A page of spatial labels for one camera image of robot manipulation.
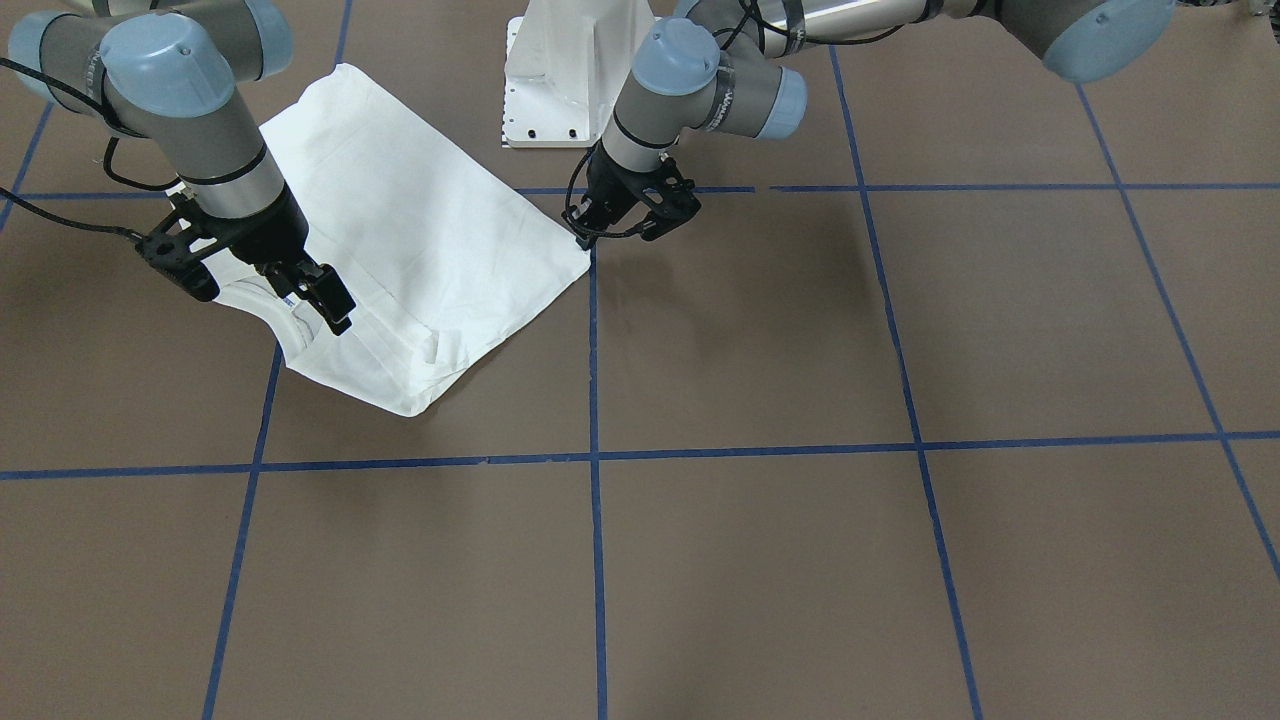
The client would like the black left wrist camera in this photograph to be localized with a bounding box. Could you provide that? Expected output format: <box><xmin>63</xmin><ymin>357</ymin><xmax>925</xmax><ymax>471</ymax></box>
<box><xmin>626</xmin><ymin>155</ymin><xmax>701</xmax><ymax>242</ymax></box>

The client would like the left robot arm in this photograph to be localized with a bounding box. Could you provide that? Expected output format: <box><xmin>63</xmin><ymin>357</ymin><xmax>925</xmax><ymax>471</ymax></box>
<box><xmin>562</xmin><ymin>1</ymin><xmax>1175</xmax><ymax>250</ymax></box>

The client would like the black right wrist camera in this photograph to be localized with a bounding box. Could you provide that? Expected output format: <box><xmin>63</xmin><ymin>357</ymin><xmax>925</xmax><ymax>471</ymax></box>
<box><xmin>132</xmin><ymin>192</ymin><xmax>244</xmax><ymax>304</ymax></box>

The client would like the white printed t-shirt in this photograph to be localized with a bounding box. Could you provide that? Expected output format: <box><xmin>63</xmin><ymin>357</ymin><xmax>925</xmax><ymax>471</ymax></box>
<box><xmin>207</xmin><ymin>64</ymin><xmax>589</xmax><ymax>416</ymax></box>

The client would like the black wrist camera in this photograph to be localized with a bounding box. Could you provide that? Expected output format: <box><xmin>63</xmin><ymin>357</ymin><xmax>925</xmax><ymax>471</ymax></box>
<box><xmin>132</xmin><ymin>192</ymin><xmax>244</xmax><ymax>304</ymax></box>
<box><xmin>626</xmin><ymin>155</ymin><xmax>701</xmax><ymax>242</ymax></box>

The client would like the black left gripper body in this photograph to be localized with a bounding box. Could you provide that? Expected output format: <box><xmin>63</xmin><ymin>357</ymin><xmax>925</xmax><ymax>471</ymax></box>
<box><xmin>575</xmin><ymin>145</ymin><xmax>660</xmax><ymax>241</ymax></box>

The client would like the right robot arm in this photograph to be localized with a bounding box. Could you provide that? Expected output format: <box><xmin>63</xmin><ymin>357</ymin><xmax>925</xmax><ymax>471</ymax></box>
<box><xmin>3</xmin><ymin>1</ymin><xmax>355</xmax><ymax>334</ymax></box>

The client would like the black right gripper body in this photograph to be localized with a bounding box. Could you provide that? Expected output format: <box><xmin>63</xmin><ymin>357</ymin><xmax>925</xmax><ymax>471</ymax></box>
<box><xmin>230</xmin><ymin>184</ymin><xmax>314</xmax><ymax>281</ymax></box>

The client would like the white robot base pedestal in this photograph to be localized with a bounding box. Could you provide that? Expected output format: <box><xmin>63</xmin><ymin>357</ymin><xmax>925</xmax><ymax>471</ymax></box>
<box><xmin>502</xmin><ymin>1</ymin><xmax>655</xmax><ymax>149</ymax></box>

